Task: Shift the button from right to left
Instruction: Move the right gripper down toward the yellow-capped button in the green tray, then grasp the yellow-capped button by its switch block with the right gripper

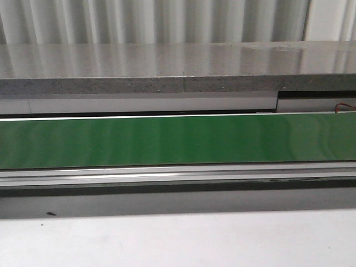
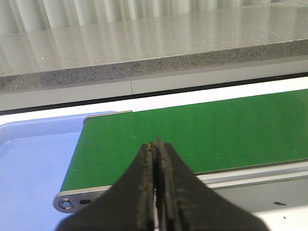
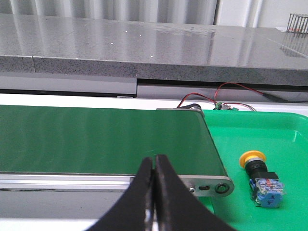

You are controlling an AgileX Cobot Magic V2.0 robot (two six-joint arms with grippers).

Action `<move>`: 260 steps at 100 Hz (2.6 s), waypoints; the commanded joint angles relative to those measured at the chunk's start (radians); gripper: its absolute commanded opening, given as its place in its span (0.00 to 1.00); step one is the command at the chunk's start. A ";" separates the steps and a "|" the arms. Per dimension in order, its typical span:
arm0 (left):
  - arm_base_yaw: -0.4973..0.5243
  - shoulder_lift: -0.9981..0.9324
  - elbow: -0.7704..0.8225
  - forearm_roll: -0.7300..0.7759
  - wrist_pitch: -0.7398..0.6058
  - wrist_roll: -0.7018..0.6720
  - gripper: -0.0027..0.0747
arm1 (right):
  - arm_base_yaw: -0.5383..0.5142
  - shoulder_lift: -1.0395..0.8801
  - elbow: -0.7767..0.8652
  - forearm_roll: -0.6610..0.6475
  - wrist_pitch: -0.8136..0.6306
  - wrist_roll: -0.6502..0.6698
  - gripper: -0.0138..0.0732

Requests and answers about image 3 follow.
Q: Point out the aluminium conveyor frame rail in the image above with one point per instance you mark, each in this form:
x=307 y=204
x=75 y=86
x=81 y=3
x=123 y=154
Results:
x=198 y=185

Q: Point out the green terminal circuit board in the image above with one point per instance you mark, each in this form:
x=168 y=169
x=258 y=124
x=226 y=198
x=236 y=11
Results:
x=224 y=106

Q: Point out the green conveyor belt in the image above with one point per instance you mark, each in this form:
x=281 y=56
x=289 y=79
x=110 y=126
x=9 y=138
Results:
x=104 y=141

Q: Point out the conveyor end roller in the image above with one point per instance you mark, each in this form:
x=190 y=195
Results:
x=193 y=107

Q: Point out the metal wire rack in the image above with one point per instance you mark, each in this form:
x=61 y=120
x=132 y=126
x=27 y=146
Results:
x=297 y=23

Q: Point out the yellow push button switch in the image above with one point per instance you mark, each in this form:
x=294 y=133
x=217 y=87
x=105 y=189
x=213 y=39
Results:
x=267 y=189

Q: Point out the green plastic tray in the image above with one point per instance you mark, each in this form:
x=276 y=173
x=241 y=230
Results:
x=283 y=138

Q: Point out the grey granite counter slab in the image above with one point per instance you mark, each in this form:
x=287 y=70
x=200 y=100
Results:
x=76 y=46

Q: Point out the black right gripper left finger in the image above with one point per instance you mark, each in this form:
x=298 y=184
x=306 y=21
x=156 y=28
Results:
x=134 y=211

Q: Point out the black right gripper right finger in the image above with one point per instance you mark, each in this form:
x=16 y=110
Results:
x=176 y=208

